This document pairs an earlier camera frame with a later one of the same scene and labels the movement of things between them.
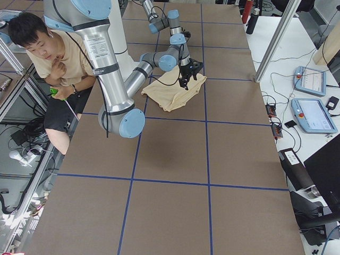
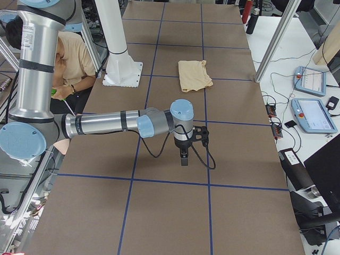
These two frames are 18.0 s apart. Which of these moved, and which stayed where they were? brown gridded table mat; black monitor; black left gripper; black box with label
Moved: black left gripper
Stayed: brown gridded table mat; black box with label; black monitor
